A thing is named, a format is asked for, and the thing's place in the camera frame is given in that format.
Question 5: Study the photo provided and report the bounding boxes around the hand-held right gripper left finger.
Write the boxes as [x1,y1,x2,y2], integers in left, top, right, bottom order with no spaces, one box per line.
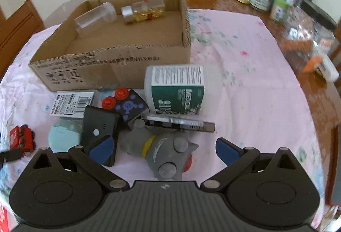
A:
[27,135,129,193]

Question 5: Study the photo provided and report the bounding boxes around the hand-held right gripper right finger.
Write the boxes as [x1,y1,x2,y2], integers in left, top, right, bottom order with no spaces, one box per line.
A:
[200,137,302,191]

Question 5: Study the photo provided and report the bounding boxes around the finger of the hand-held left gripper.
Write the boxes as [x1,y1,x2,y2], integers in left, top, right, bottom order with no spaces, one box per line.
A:
[0,149,23,168]

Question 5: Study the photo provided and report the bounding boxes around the red toy train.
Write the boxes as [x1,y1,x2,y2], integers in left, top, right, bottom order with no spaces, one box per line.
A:
[9,124,36,153]

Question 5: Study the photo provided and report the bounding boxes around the light blue round container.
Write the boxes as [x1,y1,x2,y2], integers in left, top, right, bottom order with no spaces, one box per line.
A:
[47,118,83,153]

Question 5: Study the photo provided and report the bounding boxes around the white labelled packet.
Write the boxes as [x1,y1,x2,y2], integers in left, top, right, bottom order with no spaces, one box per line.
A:
[51,90,99,118]

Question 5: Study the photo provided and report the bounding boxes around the brown cardboard box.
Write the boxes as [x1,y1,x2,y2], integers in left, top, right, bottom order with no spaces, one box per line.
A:
[29,0,192,92]

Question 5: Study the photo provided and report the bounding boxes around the black rectangular device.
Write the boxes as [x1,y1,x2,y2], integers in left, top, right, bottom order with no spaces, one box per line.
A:
[81,105,120,167]

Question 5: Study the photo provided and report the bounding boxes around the silver black pen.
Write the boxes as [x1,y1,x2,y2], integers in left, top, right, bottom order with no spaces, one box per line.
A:
[141,114,216,133]

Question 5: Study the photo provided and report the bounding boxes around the small red toy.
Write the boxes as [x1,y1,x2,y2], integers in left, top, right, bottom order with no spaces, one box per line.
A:
[102,87,150,131]

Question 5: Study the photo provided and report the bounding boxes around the white bottle green label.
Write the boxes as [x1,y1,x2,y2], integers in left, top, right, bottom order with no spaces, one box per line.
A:
[144,64,221,117]

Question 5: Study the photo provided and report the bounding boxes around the pink floral tablecloth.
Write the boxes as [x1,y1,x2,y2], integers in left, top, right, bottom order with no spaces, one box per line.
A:
[0,8,331,232]

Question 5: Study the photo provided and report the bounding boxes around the wooden chair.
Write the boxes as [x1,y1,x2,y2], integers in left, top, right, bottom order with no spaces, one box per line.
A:
[0,0,46,78]

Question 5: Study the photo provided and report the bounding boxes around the small white box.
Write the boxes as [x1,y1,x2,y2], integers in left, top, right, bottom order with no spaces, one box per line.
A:
[317,54,340,83]

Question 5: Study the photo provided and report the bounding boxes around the empty clear plastic jar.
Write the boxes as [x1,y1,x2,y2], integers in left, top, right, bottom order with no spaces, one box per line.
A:
[74,2,118,35]

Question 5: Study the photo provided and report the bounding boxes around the large clear jar black lid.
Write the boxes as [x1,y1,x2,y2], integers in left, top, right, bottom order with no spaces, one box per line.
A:
[282,0,339,76]

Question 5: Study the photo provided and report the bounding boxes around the silver lid jar gold contents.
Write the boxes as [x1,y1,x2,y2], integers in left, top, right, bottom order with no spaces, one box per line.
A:
[121,0,166,25]

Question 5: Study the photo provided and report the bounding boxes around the green lid jar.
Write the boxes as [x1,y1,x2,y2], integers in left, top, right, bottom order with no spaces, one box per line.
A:
[270,0,293,22]

